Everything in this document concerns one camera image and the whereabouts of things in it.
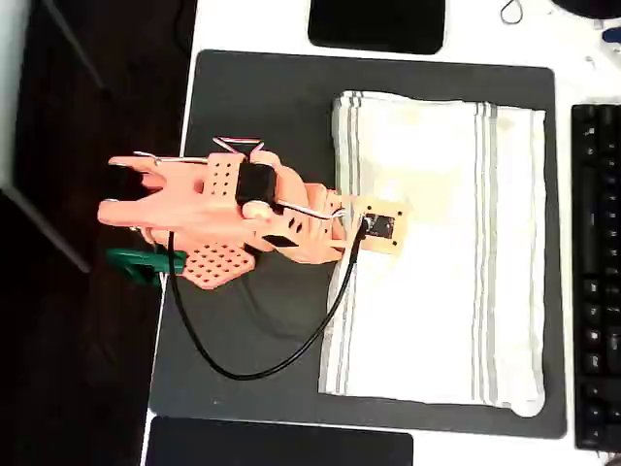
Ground thin dark wire loop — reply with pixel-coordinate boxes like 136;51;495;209
501;0;525;25

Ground black camera cable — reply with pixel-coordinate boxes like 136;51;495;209
166;217;370;382

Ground black keyboard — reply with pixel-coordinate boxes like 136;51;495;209
571;102;621;450

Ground black pad with rounded corners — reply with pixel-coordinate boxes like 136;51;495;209
307;0;446;55

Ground white striped towel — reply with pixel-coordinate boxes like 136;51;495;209
317;89;547;418

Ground green table clamp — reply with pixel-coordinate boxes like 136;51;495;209
105;247;188;285

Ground white cabinet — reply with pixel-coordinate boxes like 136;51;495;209
0;0;33;190

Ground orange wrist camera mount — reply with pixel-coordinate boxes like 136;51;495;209
349;196;413;257

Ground large dark grey mat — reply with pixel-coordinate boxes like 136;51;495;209
147;48;569;441

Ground black pad with square corners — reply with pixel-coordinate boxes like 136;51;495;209
144;416;415;466

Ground grey metal furniture leg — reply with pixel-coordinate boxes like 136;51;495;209
41;0;111;98
0;186;92;274

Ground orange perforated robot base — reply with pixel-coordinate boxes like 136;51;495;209
181;241;257;291

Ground black rounded object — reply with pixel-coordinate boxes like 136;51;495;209
551;0;621;19

